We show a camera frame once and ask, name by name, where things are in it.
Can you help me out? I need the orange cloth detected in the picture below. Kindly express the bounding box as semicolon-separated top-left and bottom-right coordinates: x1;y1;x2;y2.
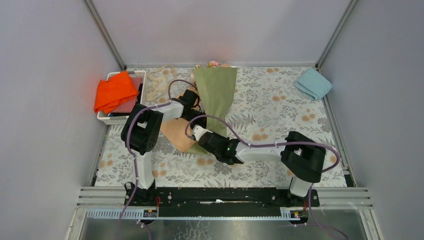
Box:
93;71;139;114

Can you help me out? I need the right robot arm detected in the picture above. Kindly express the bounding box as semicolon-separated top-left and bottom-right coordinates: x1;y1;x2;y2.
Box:
193;129;327;206

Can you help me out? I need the white plastic basket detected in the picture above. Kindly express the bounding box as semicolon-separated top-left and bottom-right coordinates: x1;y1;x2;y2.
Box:
96;70;148;125

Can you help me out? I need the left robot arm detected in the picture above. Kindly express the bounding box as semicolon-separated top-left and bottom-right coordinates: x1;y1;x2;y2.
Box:
121;90;203;206

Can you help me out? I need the pink fake rose stem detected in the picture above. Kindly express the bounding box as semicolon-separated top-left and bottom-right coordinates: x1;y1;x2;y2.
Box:
207;60;220;68

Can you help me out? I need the beige ribbon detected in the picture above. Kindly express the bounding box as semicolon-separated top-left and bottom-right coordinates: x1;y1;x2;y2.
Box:
146;64;177;102

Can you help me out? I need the floral patterned table mat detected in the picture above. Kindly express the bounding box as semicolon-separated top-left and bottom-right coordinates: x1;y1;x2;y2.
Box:
95;66;347;189

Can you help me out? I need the light blue cloth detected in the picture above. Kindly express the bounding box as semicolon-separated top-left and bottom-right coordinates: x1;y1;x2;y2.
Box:
294;68;333;101

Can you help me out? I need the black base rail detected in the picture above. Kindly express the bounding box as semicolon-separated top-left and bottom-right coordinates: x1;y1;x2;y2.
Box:
124;182;320;218

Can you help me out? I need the brown kraft wrapping paper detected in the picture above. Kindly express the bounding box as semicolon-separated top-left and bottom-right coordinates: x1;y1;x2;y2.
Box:
160;66;239;156

